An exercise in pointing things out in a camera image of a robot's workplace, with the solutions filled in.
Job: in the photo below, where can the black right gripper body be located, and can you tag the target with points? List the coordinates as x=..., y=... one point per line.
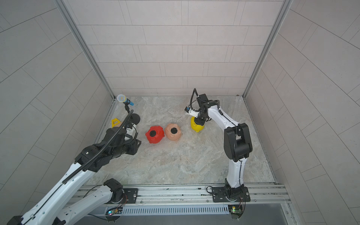
x=202, y=118

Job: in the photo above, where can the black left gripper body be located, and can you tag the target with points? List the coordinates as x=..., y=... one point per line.
x=127, y=146

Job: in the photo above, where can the yellow piggy bank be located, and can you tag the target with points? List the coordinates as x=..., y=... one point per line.
x=197, y=128

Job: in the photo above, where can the black plug front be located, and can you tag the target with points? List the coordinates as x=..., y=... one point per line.
x=174, y=130

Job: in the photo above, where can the black plug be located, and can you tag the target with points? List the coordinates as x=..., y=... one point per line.
x=174, y=130
x=152, y=133

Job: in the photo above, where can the pink piggy bank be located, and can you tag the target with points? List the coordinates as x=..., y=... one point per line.
x=170, y=136

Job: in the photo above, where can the red piggy bank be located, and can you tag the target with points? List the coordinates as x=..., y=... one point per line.
x=160, y=134

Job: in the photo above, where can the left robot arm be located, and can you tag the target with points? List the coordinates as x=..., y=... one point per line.
x=53, y=209

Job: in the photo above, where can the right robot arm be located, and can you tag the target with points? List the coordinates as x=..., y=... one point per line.
x=237, y=145

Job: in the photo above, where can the toy microphone on stand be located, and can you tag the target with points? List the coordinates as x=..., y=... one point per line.
x=134, y=118

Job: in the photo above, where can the left circuit board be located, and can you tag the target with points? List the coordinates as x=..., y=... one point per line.
x=114, y=211

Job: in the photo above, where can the circuit board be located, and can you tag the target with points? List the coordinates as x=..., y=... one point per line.
x=236, y=211
x=114, y=211

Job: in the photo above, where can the right circuit board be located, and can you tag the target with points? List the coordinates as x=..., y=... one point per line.
x=236, y=211

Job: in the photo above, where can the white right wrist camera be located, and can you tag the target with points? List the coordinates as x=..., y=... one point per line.
x=191, y=112

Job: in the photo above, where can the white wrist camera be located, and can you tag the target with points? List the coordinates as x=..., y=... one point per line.
x=191, y=112
x=130, y=131

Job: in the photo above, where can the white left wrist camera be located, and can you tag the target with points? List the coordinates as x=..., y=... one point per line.
x=130, y=131

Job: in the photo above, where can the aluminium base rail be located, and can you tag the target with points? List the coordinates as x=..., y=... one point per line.
x=202, y=194

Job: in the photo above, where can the aluminium corner post left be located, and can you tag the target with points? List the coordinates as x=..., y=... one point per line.
x=78, y=37

